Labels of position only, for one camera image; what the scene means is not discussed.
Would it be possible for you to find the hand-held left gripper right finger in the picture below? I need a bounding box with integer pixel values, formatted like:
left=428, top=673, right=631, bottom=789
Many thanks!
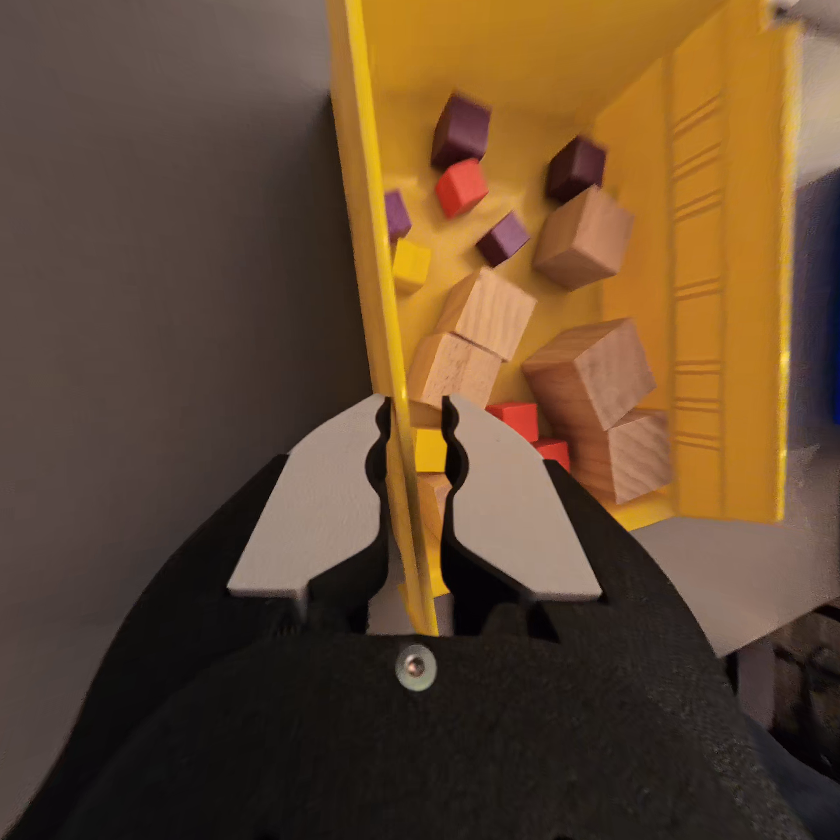
left=441, top=394, right=604, bottom=635

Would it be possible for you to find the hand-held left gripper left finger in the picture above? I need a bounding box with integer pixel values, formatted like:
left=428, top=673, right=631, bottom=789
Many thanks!
left=226, top=393, right=392, bottom=635

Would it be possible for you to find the pile of wooden cubes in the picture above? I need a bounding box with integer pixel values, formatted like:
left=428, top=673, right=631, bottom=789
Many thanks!
left=384, top=92, right=673, bottom=532

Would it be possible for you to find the blue plastic bin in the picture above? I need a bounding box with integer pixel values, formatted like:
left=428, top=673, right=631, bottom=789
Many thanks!
left=787, top=167, right=840, bottom=427

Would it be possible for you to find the yellow plastic bin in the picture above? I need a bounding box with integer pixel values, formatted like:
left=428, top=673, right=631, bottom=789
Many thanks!
left=326, top=0, right=803, bottom=636

